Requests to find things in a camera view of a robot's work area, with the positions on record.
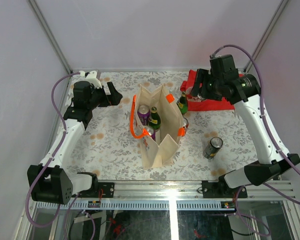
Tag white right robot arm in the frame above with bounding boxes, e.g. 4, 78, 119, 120
190, 54, 300, 198

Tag purple soda can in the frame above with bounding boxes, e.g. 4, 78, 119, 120
137, 104, 151, 126
144, 126, 156, 141

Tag beige canvas bag orange handles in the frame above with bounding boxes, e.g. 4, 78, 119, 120
129, 85, 186, 169

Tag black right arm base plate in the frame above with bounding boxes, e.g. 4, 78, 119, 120
201, 180, 239, 199

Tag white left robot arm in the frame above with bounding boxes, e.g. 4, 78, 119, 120
27, 80, 123, 205

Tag black energy drink can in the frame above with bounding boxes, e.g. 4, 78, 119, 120
203, 136, 223, 159

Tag aluminium front rail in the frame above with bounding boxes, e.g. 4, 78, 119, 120
72, 179, 296, 201

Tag red cloth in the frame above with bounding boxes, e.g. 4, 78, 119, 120
180, 70, 235, 112

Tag green glass bottle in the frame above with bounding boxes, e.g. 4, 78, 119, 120
176, 91, 188, 116
148, 106, 161, 131

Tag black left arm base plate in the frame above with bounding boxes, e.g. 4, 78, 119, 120
79, 182, 115, 199

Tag red cola can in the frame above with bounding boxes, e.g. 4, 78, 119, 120
182, 117, 189, 131
186, 94, 206, 103

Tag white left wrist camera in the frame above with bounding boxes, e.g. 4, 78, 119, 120
79, 70, 103, 89

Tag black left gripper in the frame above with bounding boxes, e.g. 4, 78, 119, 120
87, 82, 122, 111

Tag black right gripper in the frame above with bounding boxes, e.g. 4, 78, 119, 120
189, 68, 223, 102

